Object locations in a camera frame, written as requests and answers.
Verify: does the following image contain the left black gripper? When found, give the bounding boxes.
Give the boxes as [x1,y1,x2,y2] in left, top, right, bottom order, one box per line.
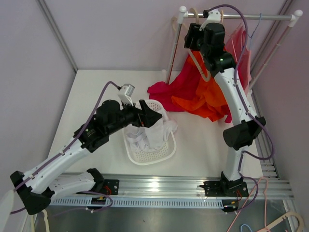
[106,99,162,136]

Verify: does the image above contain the white t shirt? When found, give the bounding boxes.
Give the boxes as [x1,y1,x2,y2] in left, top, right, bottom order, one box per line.
[125,109,178,152]

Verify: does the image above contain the beige hanger of orange shirt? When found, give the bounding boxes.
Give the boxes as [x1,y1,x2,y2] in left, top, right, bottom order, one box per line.
[188,13,224,82]

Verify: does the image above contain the orange t shirt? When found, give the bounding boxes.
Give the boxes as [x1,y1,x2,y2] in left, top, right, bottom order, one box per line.
[171,51,232,123]

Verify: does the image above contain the beige hanger of white shirt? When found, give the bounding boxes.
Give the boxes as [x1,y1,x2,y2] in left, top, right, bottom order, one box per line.
[171,8,199,32]

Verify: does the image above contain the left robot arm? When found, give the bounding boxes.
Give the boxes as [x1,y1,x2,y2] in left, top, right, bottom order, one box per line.
[10,100,162,215]

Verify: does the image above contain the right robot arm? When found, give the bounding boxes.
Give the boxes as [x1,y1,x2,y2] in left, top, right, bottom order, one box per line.
[184,23,266,196]

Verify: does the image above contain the pink hanger on floor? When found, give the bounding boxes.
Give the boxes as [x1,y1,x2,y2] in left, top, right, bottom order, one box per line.
[226,176,270,232]

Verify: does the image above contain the beige hanger on floor left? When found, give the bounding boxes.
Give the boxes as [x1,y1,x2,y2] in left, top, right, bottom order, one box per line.
[29,209,50,232]

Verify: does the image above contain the beige hanger on floor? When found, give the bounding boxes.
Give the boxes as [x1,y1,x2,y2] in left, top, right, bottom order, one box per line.
[29,209,50,232]
[255,211,305,232]

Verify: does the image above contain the beige hanger on floor right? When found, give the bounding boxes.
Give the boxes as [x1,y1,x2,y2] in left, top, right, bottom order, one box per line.
[255,211,305,232]

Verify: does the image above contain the white perforated plastic basket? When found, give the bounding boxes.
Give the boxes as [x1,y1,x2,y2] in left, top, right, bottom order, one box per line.
[123,100,178,166]

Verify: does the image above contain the metal clothes rack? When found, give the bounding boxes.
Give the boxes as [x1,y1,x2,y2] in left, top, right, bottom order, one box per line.
[165,0,303,89]

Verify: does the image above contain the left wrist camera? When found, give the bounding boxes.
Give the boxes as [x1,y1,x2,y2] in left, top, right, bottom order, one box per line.
[118,84,135,106]

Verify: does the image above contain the blue wire hanger on rack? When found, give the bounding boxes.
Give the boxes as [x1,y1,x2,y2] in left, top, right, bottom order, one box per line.
[248,13,262,39]

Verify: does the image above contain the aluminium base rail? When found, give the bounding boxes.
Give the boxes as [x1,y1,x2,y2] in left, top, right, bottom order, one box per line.
[30,173,295,208]

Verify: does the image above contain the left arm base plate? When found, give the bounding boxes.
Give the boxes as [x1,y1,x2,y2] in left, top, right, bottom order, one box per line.
[85,179,120,210]

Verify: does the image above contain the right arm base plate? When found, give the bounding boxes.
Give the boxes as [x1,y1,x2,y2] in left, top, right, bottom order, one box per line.
[199,178,249,213]

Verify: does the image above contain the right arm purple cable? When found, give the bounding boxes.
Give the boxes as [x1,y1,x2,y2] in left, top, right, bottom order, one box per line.
[207,4,276,213]

